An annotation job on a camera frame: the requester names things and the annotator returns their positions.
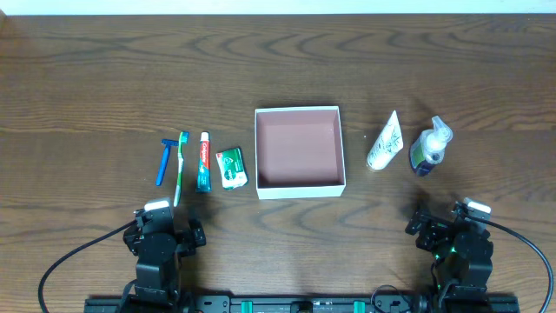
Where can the blue disposable razor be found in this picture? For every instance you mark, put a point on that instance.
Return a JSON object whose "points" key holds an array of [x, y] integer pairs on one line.
{"points": [[168, 144]]}

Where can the white lotion tube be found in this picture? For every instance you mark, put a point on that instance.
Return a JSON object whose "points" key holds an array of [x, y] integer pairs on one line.
{"points": [[387, 145]]}

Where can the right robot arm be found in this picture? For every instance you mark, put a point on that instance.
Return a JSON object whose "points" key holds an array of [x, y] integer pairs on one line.
{"points": [[457, 278]]}

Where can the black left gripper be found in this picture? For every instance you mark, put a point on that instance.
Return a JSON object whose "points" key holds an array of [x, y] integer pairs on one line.
{"points": [[194, 235]]}

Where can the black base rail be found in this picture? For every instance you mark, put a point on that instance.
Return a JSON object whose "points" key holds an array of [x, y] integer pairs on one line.
{"points": [[233, 304]]}

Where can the green soap packet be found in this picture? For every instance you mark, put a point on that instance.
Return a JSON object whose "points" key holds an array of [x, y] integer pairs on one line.
{"points": [[232, 168]]}

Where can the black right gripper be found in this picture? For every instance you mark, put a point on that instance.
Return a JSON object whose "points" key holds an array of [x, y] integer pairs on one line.
{"points": [[420, 228]]}

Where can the white open cardboard box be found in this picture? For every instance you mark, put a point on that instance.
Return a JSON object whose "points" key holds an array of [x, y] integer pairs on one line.
{"points": [[299, 153]]}

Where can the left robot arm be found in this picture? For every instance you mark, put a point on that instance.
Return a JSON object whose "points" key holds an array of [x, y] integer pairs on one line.
{"points": [[158, 282]]}

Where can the Colgate toothpaste tube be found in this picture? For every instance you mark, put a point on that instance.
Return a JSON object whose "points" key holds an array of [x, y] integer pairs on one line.
{"points": [[203, 182]]}

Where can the green white toothbrush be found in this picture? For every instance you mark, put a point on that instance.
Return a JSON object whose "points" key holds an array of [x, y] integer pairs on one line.
{"points": [[183, 140]]}

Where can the clear pump sanitizer bottle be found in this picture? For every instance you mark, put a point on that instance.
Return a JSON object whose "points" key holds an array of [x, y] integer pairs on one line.
{"points": [[429, 149]]}

